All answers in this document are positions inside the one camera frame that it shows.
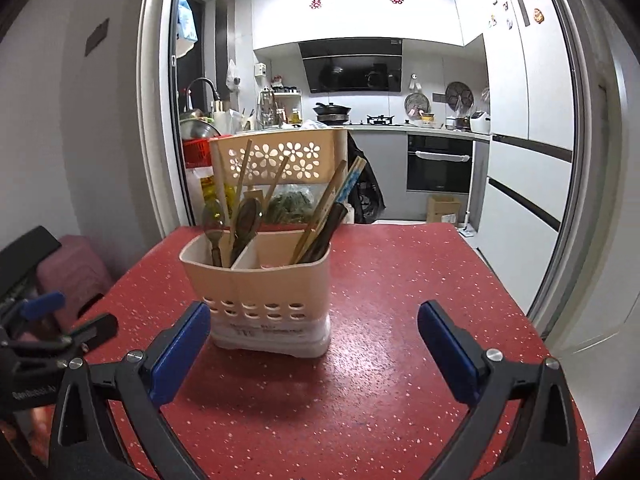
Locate pink plastic utensil holder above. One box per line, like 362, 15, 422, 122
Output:
179, 231, 331, 359

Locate dark metal spoon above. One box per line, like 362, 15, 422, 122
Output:
230, 196, 262, 264

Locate plain long wooden chopstick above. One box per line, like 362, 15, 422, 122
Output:
229, 138, 253, 255

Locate blue patterned wooden chopstick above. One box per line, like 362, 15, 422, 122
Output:
297, 157, 367, 260

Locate kitchen faucet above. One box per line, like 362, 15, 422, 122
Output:
184, 77, 221, 112

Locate pink plastic stool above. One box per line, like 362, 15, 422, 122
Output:
36, 235, 114, 332

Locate cardboard box on floor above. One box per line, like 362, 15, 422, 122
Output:
426, 195, 461, 226

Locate red plastic basket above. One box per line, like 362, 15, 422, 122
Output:
181, 134, 231, 169

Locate steel bowl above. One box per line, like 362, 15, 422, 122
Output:
180, 118, 220, 141

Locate green vegetables bag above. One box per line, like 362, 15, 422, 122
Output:
264, 184, 314, 226

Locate dark chopsticks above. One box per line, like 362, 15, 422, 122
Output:
297, 203, 348, 263

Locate black built-in oven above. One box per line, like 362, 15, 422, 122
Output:
406, 134, 474, 194

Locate black garbage bag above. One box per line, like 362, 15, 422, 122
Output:
347, 133, 386, 224

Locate beige flower-pattern storage cart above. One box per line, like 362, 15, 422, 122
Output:
204, 128, 348, 231

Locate plain wooden chopstick in holder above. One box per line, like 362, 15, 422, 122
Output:
290, 159, 347, 264

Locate white refrigerator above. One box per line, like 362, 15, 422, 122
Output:
477, 0, 575, 312

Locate black wok on stove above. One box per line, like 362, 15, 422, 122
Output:
314, 103, 350, 125

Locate black range hood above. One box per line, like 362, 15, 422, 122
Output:
298, 38, 404, 93

